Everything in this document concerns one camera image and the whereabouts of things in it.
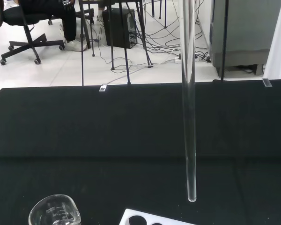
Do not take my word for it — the grey metal cabinet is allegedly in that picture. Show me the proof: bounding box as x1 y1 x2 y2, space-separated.
209 0 276 76

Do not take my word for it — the thin black pole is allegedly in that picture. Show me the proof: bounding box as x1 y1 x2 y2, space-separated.
220 0 229 82
80 0 85 87

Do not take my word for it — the black office chair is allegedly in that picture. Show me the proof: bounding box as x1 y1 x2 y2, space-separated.
0 0 66 66

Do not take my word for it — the white test tube rack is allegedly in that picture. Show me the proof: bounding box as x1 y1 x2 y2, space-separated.
118 208 198 225

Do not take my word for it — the clear glass beaker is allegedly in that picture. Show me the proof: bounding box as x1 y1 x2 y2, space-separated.
29 194 82 225

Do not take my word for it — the black computer tower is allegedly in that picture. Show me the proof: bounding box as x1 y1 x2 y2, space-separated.
102 7 139 49

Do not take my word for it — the black bench cloth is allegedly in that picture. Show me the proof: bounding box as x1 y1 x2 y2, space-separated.
0 79 281 225

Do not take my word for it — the white power strip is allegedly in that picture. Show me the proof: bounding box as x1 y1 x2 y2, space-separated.
174 53 200 64

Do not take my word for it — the person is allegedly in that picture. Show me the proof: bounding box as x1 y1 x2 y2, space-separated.
18 0 89 53

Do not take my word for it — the pale board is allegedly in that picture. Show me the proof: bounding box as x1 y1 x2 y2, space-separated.
263 0 281 81

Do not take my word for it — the black tripod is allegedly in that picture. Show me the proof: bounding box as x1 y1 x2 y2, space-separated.
107 0 154 85

